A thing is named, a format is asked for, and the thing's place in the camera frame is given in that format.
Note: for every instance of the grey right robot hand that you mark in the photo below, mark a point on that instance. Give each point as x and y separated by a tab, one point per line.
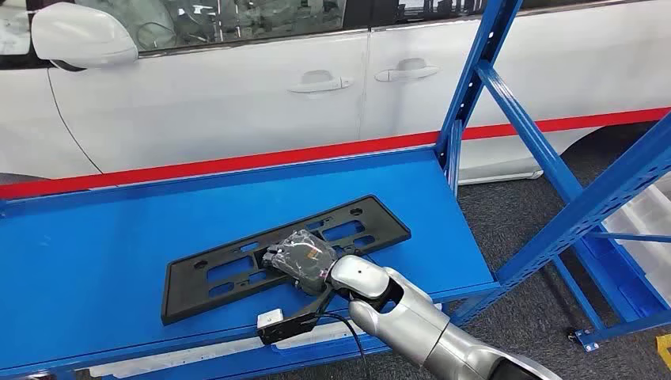
306	259

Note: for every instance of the black plastic plate bracket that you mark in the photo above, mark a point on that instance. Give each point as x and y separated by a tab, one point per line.
181	299

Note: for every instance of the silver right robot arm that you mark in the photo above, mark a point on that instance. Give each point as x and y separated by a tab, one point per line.
409	320

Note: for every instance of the red barrier belt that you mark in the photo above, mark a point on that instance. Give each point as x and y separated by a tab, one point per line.
262	158

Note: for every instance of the white car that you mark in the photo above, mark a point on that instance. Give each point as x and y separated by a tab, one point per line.
209	120

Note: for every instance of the white car side mirror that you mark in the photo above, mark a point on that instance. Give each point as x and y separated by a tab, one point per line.
78	34

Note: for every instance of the white plastic bin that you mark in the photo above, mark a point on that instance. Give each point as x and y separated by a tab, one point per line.
650	220

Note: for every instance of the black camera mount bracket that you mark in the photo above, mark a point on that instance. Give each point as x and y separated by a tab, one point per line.
293	326

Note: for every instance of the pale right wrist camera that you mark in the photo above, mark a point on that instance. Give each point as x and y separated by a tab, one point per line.
270	319

